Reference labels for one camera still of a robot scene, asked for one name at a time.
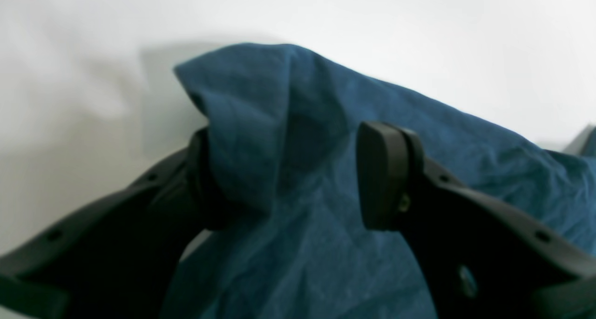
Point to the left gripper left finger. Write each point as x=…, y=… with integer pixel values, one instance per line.
x=115, y=258

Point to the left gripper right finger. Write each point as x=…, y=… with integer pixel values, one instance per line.
x=481, y=258

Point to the dark blue t-shirt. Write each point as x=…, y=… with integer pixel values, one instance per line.
x=352, y=198

